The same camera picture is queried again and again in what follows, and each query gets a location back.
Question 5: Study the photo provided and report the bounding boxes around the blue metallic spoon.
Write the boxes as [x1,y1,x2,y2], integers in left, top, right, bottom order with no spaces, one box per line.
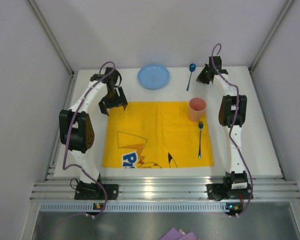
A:
[186,63,196,92]

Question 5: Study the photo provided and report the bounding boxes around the yellow pikachu placemat cloth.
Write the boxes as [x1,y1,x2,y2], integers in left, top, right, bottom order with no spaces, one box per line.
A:
[102,101,214,169]

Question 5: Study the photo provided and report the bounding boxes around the pink plastic cup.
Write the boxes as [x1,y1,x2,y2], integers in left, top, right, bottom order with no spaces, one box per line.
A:
[188,97,207,122]

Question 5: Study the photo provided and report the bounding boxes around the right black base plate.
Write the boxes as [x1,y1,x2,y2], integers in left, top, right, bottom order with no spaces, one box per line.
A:
[206,183,252,201]

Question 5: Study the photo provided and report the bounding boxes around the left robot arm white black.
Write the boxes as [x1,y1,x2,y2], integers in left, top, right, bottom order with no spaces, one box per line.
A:
[58,66,128,184]

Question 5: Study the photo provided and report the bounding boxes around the perforated cable duct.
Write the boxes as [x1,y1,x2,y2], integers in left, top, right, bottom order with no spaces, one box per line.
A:
[40,202,242,213]

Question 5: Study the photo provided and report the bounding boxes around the aluminium mounting rail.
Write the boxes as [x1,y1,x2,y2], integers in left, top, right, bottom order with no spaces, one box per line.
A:
[30,176,300,202]

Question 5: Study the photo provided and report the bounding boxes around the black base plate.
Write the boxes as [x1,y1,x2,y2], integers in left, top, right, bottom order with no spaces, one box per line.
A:
[206,183,252,201]
[74,181,119,200]

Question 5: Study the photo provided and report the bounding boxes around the purple paper sheets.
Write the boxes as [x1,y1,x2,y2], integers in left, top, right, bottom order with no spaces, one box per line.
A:
[160,227,198,240]

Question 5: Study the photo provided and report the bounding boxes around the blue metallic fork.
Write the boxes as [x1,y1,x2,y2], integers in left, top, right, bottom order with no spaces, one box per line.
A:
[198,121,204,159]

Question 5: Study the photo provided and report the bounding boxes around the blue plastic plate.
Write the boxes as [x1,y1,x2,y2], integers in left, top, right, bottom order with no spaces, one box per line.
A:
[137,63,170,90]

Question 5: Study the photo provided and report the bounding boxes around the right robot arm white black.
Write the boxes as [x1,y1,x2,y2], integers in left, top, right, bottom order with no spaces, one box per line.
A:
[196,56,251,191]

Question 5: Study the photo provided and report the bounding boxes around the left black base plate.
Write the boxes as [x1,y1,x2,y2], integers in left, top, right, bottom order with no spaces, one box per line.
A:
[74,181,119,200]

